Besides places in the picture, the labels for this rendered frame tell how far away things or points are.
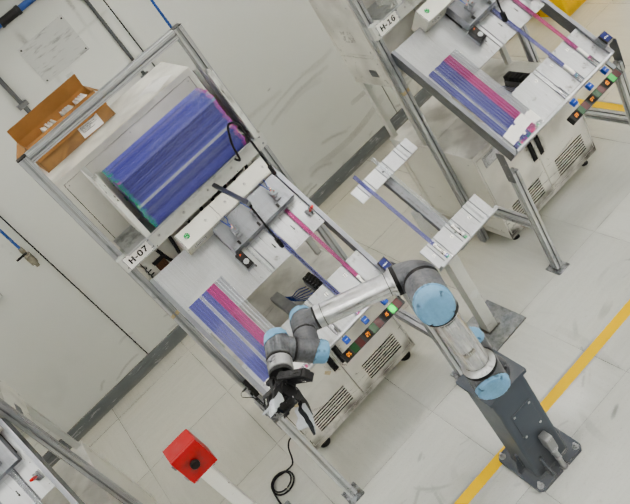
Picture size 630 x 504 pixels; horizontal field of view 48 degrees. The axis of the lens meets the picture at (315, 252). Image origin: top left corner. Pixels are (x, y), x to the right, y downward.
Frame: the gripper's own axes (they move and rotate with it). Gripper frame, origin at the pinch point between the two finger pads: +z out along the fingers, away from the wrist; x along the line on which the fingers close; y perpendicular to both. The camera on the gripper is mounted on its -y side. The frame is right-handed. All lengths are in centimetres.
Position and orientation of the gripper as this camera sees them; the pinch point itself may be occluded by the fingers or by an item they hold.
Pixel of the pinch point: (295, 425)
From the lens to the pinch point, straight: 192.1
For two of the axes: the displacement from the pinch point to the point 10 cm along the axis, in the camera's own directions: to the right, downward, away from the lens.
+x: -7.5, -4.3, -5.0
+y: -6.4, 6.5, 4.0
